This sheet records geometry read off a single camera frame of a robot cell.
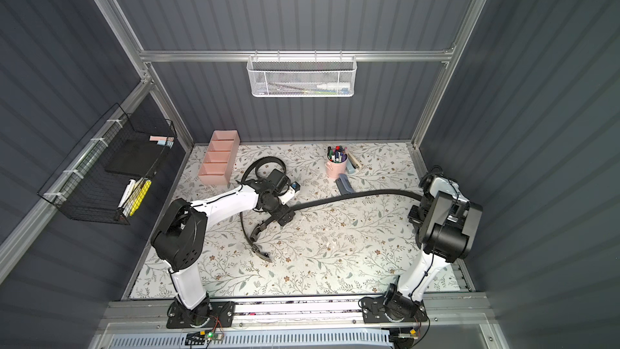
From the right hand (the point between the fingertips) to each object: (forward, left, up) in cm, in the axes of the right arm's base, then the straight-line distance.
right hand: (424, 232), depth 88 cm
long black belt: (+18, +24, -2) cm, 30 cm away
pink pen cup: (+26, +33, +5) cm, 42 cm away
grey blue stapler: (+19, +29, +3) cm, 35 cm away
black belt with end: (+26, +72, 0) cm, 77 cm away
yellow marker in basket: (+3, +91, +26) cm, 95 cm away
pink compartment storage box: (+38, +87, 0) cm, 95 cm away
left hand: (+8, +53, +2) cm, 54 cm away
